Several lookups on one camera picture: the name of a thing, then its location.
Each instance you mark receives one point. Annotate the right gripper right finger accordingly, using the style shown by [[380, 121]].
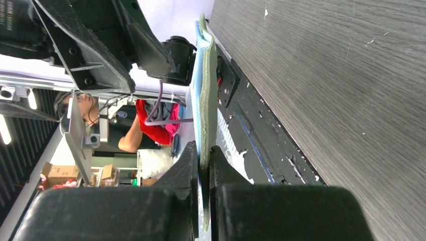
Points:
[[243, 211]]

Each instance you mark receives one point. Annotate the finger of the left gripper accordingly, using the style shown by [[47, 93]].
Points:
[[145, 49]]

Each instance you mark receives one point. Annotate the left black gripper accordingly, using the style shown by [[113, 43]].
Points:
[[51, 31]]

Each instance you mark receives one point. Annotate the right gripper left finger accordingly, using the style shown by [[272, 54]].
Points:
[[166, 210]]

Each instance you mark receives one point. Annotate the sage green card holder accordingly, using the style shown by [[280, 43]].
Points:
[[203, 91]]

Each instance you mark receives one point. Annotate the person in red shirt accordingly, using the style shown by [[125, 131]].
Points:
[[145, 125]]

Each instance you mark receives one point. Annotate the grey monitor on stand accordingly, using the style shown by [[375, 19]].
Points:
[[74, 131]]

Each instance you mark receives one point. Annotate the red mesh bag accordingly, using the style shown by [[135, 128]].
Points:
[[44, 185]]

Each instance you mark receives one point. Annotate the cardboard box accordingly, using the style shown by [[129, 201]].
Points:
[[57, 174]]

